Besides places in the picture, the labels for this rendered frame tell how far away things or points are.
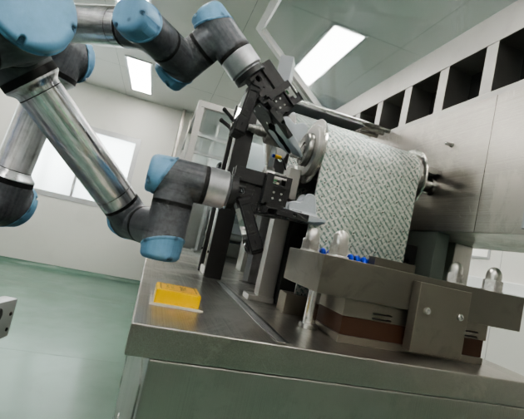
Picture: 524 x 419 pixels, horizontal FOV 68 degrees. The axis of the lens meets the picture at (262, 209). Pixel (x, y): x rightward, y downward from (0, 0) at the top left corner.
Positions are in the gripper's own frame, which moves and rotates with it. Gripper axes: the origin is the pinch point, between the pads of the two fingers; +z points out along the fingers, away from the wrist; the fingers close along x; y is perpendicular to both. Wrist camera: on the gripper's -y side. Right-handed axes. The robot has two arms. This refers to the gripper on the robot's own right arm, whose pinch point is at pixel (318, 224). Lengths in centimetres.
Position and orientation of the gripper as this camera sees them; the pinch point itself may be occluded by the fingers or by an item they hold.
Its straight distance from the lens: 82.4
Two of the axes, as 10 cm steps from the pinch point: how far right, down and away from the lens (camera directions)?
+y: 2.2, -9.7, 0.8
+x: -2.6, 0.2, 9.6
